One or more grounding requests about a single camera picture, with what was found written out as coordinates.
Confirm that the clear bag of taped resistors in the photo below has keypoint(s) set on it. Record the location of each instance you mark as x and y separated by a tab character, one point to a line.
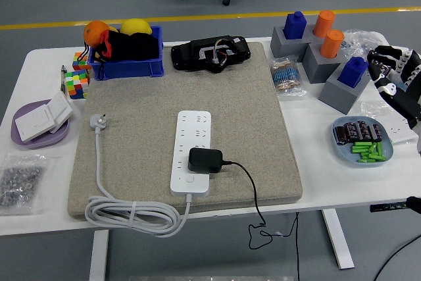
285	77

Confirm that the purple tray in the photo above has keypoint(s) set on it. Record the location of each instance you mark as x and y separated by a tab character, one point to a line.
42	142

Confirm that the white wall switch panel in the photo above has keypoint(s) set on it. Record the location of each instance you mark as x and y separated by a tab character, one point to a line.
33	123
60	106

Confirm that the grey-brown mat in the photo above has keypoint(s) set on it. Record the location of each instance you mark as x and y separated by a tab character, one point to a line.
141	103

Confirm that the blue square peg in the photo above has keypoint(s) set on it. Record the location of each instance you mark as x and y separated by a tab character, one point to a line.
352	73
294	27

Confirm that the heap of green batteries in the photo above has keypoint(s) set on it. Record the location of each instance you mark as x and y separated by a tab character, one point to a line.
368	151

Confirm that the clear bag of metal nuts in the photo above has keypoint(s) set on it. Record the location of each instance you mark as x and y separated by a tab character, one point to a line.
19	182

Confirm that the white socket panel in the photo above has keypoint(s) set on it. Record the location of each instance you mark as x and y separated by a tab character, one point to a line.
398	133

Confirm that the orange fruit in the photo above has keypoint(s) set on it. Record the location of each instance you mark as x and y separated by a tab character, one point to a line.
93	32

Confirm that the blue plastic bin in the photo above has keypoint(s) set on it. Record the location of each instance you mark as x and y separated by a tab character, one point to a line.
131	67

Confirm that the orange cylinder peg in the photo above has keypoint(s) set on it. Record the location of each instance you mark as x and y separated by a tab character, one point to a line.
331	44
324	24

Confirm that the dark cylindrical capacitor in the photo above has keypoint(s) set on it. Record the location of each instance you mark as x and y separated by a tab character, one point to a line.
377	131
340	134
351	129
364	128

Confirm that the metal pen tool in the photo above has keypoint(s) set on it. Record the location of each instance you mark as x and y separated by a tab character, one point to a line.
63	78

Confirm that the white power strip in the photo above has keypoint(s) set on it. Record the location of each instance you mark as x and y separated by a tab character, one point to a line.
194	126

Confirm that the white table leg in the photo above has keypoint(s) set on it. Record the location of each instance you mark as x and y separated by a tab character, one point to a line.
98	254
340	245

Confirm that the black table control panel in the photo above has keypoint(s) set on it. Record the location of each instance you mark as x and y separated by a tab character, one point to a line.
389	207

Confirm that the crumpled clear plastic bag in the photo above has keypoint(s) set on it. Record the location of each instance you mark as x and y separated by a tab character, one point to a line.
361	39

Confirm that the large yellow lemon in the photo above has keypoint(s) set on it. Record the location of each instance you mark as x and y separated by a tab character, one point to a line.
135	26

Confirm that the large colourful puzzle cube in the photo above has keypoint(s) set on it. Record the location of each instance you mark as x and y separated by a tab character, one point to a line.
77	85

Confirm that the small colourful puzzle cube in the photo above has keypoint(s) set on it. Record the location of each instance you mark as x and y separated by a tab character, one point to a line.
79	60

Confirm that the light blue tray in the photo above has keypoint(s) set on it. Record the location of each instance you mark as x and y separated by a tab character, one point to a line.
345	153

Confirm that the grey block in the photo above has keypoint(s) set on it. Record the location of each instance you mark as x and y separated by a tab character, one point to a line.
338	96
317	67
283	47

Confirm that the small yellow fruit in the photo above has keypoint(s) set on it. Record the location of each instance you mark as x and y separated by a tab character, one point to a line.
113	29

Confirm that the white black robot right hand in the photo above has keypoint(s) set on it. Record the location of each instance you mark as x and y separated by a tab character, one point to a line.
404	96

